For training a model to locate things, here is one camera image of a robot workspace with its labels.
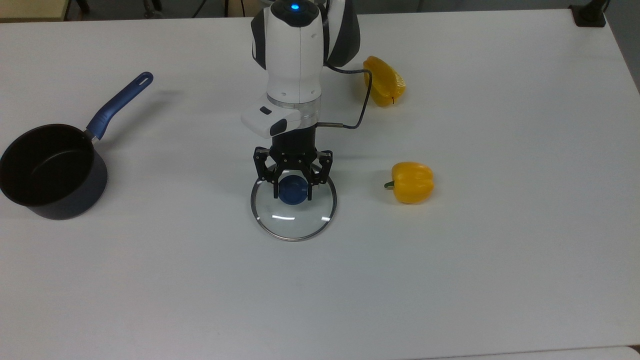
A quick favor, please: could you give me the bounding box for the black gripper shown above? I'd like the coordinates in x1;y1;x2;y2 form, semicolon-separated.
253;124;334;201

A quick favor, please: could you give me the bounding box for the glass lid with blue knob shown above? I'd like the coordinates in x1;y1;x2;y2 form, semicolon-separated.
250;172;338;243

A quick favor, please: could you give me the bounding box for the white box on wrist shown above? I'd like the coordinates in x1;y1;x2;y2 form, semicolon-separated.
241;97;303;140

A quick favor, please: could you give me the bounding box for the short yellow bell pepper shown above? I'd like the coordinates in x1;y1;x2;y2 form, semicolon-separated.
384;161;435;205

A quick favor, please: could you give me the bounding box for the long yellow bell pepper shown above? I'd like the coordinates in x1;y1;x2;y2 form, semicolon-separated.
362;55;407;108

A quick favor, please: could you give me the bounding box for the dark blue saucepan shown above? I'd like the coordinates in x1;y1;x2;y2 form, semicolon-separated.
0;72;154;221

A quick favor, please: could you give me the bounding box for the light wooden board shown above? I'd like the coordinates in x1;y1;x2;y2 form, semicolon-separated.
0;0;69;22

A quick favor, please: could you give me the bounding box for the black stand base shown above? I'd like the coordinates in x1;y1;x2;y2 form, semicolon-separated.
569;0;609;28

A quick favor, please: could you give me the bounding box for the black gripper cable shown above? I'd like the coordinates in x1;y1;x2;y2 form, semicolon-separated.
319;62;374;130

